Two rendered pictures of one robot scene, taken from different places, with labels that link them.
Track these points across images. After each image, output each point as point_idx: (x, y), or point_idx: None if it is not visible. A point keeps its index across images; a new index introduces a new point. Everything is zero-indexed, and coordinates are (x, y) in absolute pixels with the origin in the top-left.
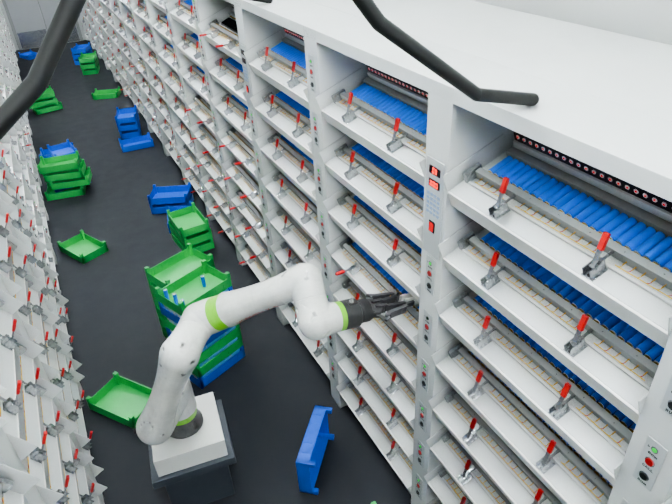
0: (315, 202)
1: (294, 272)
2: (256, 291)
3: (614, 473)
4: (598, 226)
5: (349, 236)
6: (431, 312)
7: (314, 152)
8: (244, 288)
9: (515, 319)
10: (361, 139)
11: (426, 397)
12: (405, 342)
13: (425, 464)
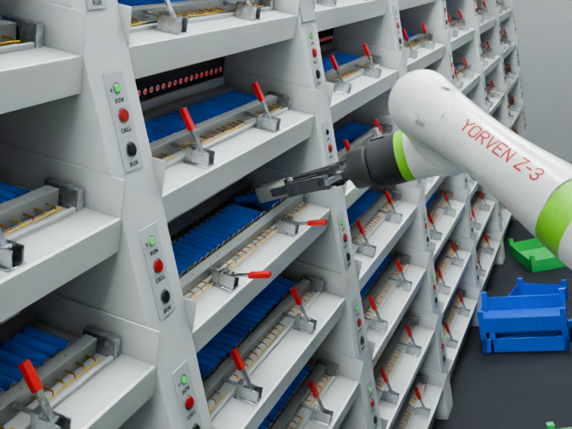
0: (108, 241)
1: (438, 73)
2: (505, 126)
3: (400, 59)
4: None
5: (207, 197)
6: (325, 116)
7: (88, 42)
8: (517, 143)
9: (351, 10)
10: None
11: (352, 277)
12: (284, 306)
13: (376, 408)
